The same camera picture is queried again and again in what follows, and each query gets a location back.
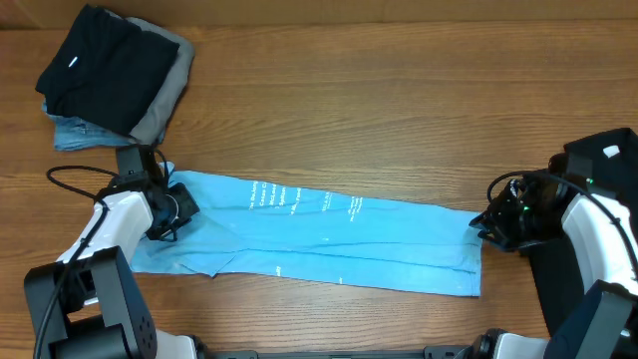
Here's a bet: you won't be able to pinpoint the light blue printed t-shirt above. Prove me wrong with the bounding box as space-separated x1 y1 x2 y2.
133 171 481 296

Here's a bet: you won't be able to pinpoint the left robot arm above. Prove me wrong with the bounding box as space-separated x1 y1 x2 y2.
24 145 206 359

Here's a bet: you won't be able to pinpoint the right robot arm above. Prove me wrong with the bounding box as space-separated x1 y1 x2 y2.
458 128 637 358

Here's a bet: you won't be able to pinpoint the folded grey garment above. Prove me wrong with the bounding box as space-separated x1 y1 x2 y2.
96 15 194 136

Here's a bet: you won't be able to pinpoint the black garment at right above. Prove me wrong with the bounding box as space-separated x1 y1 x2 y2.
530 128 637 334

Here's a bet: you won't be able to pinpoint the folded blue jeans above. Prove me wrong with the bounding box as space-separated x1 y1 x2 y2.
46 105 172 152

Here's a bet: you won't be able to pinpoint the folded black garment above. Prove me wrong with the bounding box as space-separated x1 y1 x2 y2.
36 5 178 136

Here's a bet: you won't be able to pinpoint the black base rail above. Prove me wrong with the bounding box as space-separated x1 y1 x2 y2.
201 344 494 359

